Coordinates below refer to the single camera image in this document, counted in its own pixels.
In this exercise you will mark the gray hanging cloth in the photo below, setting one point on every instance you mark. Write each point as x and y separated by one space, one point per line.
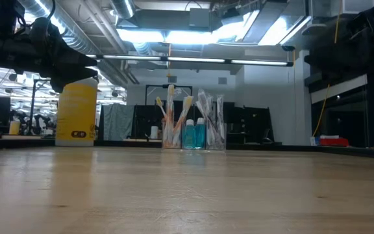
117 122

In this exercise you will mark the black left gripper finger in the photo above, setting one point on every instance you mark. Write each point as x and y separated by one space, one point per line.
80 60
70 78

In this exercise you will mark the black bar with light strips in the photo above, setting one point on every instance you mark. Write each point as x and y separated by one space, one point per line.
196 60

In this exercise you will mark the teal mouthwash bottle white cap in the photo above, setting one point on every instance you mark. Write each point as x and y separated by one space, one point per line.
200 135
189 136

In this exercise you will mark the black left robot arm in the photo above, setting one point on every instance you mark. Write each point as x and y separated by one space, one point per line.
2 52

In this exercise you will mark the red box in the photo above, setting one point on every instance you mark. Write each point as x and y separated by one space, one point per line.
334 142

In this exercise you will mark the small yellow canister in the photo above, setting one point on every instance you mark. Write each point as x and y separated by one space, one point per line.
14 128

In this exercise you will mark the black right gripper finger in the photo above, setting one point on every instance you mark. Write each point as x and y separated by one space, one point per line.
326 57
339 71

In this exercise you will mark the gray ceiling box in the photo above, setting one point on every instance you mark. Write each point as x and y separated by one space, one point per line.
200 18

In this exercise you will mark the white paper roll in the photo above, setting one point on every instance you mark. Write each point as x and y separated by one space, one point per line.
154 132

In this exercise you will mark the clear acrylic organizer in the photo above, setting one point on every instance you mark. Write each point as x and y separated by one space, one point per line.
221 144

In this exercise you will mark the black tall stand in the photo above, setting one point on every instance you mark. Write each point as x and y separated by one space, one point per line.
32 110

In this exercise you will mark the yellow canister with white lid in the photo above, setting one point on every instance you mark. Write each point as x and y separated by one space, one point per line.
76 117

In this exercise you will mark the black camera stand frame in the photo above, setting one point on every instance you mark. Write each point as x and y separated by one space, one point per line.
183 86

